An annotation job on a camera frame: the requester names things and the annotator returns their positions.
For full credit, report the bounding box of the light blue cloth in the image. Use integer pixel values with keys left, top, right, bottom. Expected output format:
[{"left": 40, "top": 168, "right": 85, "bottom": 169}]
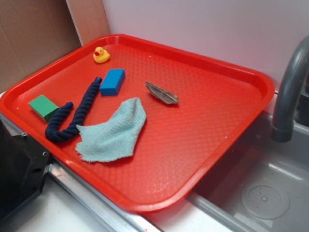
[{"left": 75, "top": 98, "right": 146, "bottom": 162}]

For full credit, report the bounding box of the brown cardboard panel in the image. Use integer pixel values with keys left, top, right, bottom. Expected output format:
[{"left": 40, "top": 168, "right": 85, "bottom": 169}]
[{"left": 0, "top": 0, "right": 110, "bottom": 92}]

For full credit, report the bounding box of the dark blue rope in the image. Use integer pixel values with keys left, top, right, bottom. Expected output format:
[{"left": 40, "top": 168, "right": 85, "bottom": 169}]
[{"left": 44, "top": 76, "right": 103, "bottom": 143}]

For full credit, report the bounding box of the green rectangular block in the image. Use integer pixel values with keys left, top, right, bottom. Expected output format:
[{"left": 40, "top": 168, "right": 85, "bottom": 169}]
[{"left": 28, "top": 95, "right": 58, "bottom": 122}]

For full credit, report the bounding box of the grey sink basin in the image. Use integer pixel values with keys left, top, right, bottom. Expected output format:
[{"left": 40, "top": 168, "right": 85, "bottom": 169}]
[{"left": 188, "top": 113, "right": 309, "bottom": 232}]

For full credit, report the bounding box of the yellow rubber duck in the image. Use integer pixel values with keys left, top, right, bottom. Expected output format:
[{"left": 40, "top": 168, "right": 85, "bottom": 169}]
[{"left": 93, "top": 47, "right": 110, "bottom": 63}]

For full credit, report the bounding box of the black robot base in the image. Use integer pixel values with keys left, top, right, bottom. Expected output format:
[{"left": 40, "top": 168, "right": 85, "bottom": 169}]
[{"left": 0, "top": 122, "right": 51, "bottom": 223}]

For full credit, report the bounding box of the blue rectangular block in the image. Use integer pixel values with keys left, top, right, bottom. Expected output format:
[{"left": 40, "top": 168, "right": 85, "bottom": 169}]
[{"left": 99, "top": 69, "right": 126, "bottom": 96}]

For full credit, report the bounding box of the grey faucet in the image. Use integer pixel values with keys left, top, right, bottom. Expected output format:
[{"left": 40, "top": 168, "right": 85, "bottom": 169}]
[{"left": 270, "top": 36, "right": 309, "bottom": 143}]

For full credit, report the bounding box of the red plastic tray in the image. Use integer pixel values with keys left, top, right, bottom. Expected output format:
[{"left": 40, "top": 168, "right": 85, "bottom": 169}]
[{"left": 0, "top": 35, "right": 275, "bottom": 213}]

